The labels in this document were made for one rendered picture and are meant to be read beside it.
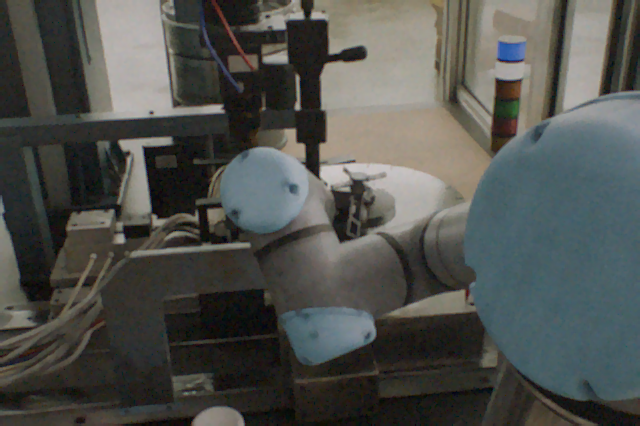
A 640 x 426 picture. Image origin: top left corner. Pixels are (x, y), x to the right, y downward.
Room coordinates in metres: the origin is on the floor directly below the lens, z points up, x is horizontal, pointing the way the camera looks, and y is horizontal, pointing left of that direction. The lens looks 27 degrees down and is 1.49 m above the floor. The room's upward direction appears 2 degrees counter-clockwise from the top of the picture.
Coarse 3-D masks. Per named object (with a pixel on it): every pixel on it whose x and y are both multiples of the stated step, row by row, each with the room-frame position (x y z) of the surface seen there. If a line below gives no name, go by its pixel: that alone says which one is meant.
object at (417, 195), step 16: (336, 176) 1.17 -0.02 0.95; (400, 176) 1.16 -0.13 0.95; (416, 176) 1.16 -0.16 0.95; (432, 176) 1.16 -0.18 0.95; (400, 192) 1.10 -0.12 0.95; (416, 192) 1.10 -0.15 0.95; (432, 192) 1.10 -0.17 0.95; (448, 192) 1.10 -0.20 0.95; (400, 208) 1.05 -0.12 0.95; (416, 208) 1.05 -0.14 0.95; (432, 208) 1.04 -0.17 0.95; (448, 208) 1.04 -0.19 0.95; (368, 224) 1.00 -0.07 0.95; (384, 224) 1.00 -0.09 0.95
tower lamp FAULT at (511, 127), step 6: (492, 120) 1.22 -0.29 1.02; (498, 120) 1.21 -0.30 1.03; (504, 120) 1.20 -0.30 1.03; (510, 120) 1.20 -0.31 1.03; (516, 120) 1.21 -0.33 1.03; (492, 126) 1.22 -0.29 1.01; (498, 126) 1.21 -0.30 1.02; (504, 126) 1.20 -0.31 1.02; (510, 126) 1.20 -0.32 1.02; (516, 126) 1.21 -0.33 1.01; (492, 132) 1.22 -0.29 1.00; (498, 132) 1.21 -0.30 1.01; (504, 132) 1.20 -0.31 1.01; (510, 132) 1.20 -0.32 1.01; (516, 132) 1.21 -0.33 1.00
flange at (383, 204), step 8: (384, 192) 1.09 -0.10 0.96; (376, 200) 1.05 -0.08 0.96; (384, 200) 1.05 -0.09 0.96; (392, 200) 1.06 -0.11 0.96; (368, 208) 1.03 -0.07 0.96; (376, 208) 1.03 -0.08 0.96; (384, 208) 1.03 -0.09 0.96; (392, 208) 1.03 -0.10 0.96; (368, 216) 1.01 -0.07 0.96; (376, 216) 1.01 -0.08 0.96; (384, 216) 1.01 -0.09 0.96
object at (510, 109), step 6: (498, 102) 1.21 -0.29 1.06; (504, 102) 1.20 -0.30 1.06; (510, 102) 1.20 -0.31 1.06; (516, 102) 1.21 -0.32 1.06; (492, 108) 1.22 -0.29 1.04; (498, 108) 1.21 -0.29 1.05; (504, 108) 1.20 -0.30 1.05; (510, 108) 1.20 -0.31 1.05; (516, 108) 1.21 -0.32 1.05; (492, 114) 1.22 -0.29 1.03; (498, 114) 1.21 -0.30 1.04; (504, 114) 1.20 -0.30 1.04; (510, 114) 1.20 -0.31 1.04; (516, 114) 1.21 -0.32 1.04
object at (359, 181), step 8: (344, 168) 1.09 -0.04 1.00; (352, 176) 1.05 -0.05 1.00; (360, 176) 1.05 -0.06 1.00; (368, 176) 1.05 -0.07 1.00; (376, 176) 1.06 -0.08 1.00; (384, 176) 1.07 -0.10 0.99; (336, 184) 1.04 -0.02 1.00; (344, 184) 1.04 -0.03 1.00; (352, 184) 1.05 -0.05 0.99; (360, 184) 1.04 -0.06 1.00; (368, 184) 1.03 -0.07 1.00; (368, 192) 1.05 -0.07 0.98; (376, 192) 1.01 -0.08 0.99
